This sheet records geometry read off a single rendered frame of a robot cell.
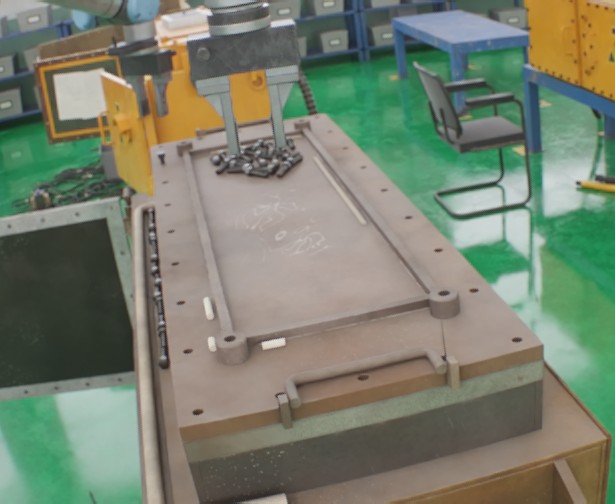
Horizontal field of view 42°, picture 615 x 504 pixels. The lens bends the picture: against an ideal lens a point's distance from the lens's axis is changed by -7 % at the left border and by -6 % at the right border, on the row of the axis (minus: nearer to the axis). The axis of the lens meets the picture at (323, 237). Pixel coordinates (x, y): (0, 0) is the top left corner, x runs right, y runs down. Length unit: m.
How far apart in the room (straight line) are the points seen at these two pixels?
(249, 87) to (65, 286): 1.84
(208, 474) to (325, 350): 0.22
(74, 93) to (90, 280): 3.18
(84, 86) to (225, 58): 4.42
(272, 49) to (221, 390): 0.41
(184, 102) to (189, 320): 2.76
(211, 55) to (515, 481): 0.64
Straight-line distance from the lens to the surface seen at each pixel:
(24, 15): 9.65
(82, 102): 5.44
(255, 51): 1.01
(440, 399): 1.04
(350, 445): 1.04
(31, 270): 2.39
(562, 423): 1.14
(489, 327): 1.10
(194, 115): 3.94
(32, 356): 2.51
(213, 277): 1.31
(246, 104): 3.97
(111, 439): 3.51
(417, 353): 1.04
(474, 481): 1.06
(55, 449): 3.55
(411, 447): 1.07
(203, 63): 1.01
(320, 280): 1.27
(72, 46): 6.54
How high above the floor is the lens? 1.90
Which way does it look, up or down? 22 degrees down
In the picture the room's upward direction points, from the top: 8 degrees counter-clockwise
